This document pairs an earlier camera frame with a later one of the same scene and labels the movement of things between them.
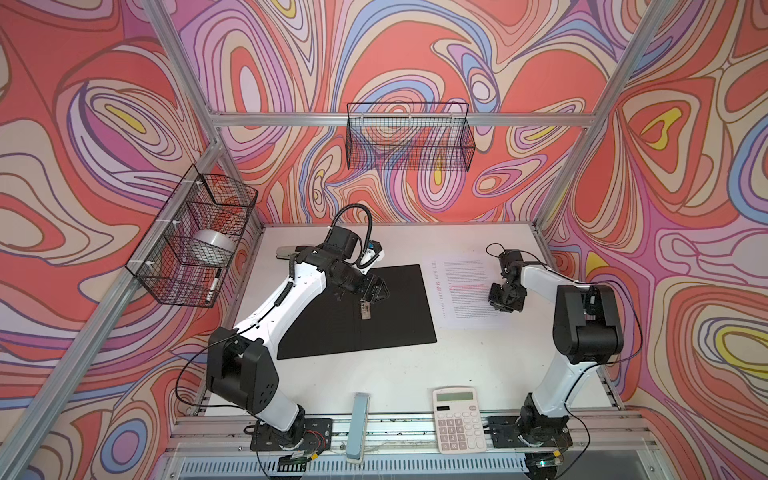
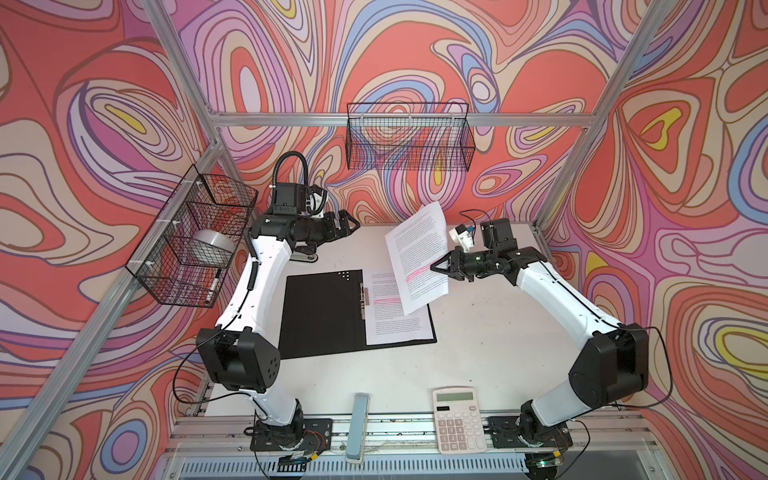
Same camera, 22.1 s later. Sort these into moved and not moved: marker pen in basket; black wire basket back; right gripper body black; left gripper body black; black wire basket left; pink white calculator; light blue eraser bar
Moved: left gripper body black; right gripper body black
Not moved: black wire basket left; marker pen in basket; black wire basket back; pink white calculator; light blue eraser bar
